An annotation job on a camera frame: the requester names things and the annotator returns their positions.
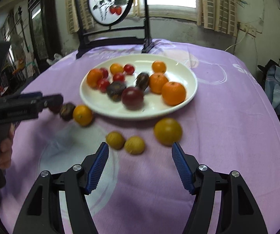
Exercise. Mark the dark brown water chestnut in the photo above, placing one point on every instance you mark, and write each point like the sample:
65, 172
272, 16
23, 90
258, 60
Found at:
115, 91
142, 80
67, 111

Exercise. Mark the checked beige curtain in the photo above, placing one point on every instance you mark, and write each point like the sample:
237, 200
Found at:
216, 4
78, 7

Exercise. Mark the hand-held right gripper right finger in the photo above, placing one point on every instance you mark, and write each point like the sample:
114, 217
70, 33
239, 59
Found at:
182, 168

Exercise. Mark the white wall socket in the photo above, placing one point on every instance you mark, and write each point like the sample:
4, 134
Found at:
248, 29

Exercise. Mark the white plastic bag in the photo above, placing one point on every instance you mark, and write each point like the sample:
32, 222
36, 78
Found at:
54, 58

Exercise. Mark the white oval plate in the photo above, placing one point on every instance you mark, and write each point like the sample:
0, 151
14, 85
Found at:
135, 112

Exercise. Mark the greenish yellow mandarin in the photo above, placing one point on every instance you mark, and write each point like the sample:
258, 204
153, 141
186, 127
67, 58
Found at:
168, 131

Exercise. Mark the large orange mandarin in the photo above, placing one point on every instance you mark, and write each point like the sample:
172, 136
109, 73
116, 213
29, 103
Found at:
173, 93
158, 83

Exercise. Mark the person's left hand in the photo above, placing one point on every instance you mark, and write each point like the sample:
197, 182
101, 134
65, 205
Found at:
6, 148

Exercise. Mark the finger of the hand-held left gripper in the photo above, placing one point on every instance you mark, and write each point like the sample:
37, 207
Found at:
53, 100
30, 95

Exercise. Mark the small yellow fruit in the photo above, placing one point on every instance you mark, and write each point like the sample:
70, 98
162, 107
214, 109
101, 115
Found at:
115, 140
134, 145

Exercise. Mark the round painted table screen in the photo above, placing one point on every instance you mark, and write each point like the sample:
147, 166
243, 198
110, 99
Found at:
110, 2

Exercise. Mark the large dark red plum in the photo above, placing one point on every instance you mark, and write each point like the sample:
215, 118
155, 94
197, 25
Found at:
132, 98

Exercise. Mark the dark wooden glass cabinet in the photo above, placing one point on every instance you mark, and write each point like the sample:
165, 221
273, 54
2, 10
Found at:
43, 24

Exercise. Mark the small dark red plum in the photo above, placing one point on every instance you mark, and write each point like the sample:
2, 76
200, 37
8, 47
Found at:
54, 108

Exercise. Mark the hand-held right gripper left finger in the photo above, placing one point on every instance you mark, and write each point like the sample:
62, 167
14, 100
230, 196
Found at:
98, 168

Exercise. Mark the yellowish orange mandarin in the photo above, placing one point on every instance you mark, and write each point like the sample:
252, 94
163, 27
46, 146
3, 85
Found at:
82, 115

